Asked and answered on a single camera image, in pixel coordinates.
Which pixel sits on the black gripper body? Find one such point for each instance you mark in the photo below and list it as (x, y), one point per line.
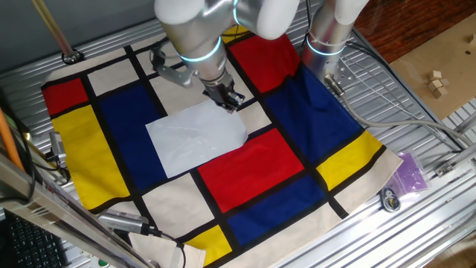
(221, 92)

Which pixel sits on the small silver camera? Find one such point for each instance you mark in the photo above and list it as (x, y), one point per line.
(57, 147)

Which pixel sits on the colour block patterned cloth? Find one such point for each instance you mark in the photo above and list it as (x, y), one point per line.
(253, 167)

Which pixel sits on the aluminium frame beam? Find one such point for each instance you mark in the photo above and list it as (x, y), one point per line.
(44, 208)

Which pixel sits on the small wooden cube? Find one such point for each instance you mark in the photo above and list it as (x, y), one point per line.
(436, 74)
(433, 85)
(440, 92)
(445, 82)

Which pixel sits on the brown cardboard sheet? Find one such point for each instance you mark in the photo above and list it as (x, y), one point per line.
(446, 48)

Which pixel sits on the black keyboard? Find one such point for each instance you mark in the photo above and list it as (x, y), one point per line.
(33, 249)

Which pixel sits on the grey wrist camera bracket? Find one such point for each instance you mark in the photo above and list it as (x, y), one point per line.
(175, 76)

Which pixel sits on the brass pole with black base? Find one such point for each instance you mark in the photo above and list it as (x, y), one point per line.
(52, 26)

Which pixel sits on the small metal corner bracket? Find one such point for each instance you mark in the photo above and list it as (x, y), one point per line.
(444, 169)

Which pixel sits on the white paper sheet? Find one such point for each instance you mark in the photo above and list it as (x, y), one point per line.
(197, 137)

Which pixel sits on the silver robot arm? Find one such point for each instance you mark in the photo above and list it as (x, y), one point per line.
(197, 33)

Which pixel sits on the grey box with green button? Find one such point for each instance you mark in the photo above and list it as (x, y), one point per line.
(103, 263)

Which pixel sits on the orange pole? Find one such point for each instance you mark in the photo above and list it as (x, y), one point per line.
(7, 137)

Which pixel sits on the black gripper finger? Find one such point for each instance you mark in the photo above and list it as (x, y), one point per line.
(227, 107)
(238, 99)

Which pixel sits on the purple plastic bag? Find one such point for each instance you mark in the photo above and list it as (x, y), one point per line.
(409, 175)

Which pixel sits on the ribbed silver camera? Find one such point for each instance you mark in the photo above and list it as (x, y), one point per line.
(121, 221)

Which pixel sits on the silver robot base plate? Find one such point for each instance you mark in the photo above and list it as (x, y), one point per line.
(347, 76)

